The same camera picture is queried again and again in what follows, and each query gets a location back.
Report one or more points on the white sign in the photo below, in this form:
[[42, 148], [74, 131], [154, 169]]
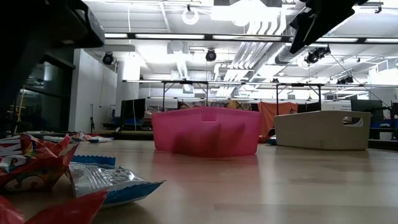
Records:
[[335, 106]]

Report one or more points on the black overhead crossbeam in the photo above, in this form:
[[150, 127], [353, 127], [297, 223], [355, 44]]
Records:
[[248, 38]]

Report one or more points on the orange cloth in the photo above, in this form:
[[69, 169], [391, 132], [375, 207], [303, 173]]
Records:
[[276, 115]]

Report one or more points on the black computer monitor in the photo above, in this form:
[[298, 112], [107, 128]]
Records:
[[367, 109], [133, 112]]

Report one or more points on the red Skittles packet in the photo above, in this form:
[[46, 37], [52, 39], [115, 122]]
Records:
[[31, 168], [68, 211], [262, 140], [81, 137]]

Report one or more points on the black ceiling camera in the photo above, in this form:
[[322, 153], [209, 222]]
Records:
[[345, 80], [315, 56], [211, 55], [108, 58]]

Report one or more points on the black metal rig frame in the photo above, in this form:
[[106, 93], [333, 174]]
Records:
[[163, 93], [277, 93]]

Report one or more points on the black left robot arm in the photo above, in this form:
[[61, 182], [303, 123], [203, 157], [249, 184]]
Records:
[[31, 46]]

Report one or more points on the colourful patterned cloth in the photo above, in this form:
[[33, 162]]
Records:
[[239, 105]]

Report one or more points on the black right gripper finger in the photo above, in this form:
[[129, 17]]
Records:
[[298, 34], [326, 25]]

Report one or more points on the blue and silver candy packet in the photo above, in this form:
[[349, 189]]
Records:
[[272, 141], [100, 140], [102, 180]]

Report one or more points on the black aluminium table frame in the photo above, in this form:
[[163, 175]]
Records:
[[133, 135]]

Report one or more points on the thin black tripod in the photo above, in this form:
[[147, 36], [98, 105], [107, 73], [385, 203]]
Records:
[[92, 121]]

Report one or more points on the pink plastic bin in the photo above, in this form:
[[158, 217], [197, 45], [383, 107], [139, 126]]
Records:
[[186, 133]]

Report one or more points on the white plastic bin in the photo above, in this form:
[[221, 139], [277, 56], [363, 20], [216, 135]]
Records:
[[311, 130]]

